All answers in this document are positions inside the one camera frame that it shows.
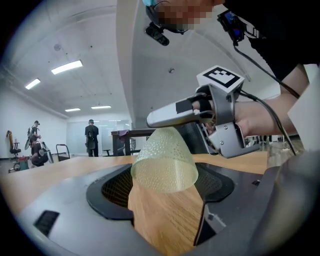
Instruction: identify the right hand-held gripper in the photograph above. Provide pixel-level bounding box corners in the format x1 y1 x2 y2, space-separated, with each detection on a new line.
146 65 261 159

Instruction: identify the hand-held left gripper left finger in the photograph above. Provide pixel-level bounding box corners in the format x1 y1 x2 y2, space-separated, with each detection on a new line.
14 162 162 256

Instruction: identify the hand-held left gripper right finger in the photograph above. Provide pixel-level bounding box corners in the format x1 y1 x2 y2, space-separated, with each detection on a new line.
184 149 320 256

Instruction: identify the translucent yellow-green cup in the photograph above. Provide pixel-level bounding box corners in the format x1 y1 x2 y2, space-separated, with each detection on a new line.
130 126 200 194

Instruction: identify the person's right forearm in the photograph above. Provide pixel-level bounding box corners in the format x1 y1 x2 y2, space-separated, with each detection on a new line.
234 63 312 138

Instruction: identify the person's right hand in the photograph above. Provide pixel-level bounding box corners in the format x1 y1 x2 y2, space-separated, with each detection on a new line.
191 98 216 119

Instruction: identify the black office chair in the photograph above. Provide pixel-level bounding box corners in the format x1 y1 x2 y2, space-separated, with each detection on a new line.
174 121 210 155

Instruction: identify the dark desk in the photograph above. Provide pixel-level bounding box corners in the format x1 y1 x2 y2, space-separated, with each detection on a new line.
110 128 156 157

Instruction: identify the black cart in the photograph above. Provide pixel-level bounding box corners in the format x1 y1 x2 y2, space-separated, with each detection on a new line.
55 143 72 162

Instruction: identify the green and red machine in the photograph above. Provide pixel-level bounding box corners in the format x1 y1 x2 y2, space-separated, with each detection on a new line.
8 156 30 174

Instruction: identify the chair with orange jacket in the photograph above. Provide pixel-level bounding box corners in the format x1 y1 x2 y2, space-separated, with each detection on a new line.
5 129 22 159

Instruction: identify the person's head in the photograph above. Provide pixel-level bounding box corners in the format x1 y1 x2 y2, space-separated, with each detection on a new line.
144 0 226 35

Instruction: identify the black chest device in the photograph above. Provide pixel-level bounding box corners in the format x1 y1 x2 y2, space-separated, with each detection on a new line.
216 9 246 44

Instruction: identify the person's black clothing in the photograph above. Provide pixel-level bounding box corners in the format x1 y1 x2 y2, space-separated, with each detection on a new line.
222 0 320 82

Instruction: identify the black head-worn camera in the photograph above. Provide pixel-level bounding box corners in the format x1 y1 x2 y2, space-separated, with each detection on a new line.
145 21 171 47

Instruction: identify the black device cable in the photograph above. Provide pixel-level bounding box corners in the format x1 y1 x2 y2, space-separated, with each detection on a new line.
233 41 301 99

